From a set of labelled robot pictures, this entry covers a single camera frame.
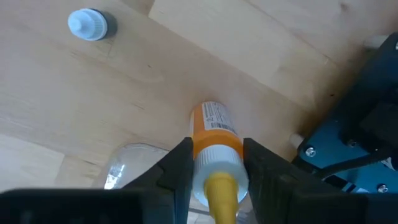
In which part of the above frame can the clear plastic tray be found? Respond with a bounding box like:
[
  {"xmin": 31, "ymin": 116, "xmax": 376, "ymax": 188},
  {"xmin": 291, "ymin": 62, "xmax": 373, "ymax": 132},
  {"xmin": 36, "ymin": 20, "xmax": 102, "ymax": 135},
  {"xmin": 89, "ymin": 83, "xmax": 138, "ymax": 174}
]
[{"xmin": 93, "ymin": 142, "xmax": 259, "ymax": 224}]

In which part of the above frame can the dark red bottle white cap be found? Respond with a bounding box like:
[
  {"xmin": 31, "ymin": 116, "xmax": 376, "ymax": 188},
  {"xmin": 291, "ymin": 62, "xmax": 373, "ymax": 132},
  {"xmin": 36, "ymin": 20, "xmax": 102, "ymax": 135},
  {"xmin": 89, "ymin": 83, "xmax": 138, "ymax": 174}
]
[{"xmin": 67, "ymin": 8, "xmax": 118, "ymax": 42}]

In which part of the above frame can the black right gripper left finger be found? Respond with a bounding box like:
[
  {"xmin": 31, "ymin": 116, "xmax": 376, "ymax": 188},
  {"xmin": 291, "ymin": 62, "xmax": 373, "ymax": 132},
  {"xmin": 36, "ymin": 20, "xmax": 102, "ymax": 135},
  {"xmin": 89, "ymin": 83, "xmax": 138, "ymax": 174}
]
[{"xmin": 123, "ymin": 136, "xmax": 195, "ymax": 224}]

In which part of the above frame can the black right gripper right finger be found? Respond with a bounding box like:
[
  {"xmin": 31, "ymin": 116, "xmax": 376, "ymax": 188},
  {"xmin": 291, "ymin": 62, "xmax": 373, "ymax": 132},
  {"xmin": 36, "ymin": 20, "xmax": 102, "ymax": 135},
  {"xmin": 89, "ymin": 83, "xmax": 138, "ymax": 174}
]
[{"xmin": 243, "ymin": 138, "xmax": 346, "ymax": 224}]

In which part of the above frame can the white plastic standoff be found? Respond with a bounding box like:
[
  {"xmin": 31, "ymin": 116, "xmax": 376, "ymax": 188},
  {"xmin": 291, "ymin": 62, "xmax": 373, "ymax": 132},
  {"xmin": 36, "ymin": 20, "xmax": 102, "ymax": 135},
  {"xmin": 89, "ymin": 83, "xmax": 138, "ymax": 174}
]
[{"xmin": 290, "ymin": 133, "xmax": 305, "ymax": 149}]

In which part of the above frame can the orange bottle yellow tip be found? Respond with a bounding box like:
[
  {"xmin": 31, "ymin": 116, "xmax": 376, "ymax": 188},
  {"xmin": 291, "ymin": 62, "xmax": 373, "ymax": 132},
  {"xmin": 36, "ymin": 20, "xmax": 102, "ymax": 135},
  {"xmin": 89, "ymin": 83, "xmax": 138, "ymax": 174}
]
[{"xmin": 189, "ymin": 101, "xmax": 249, "ymax": 224}]

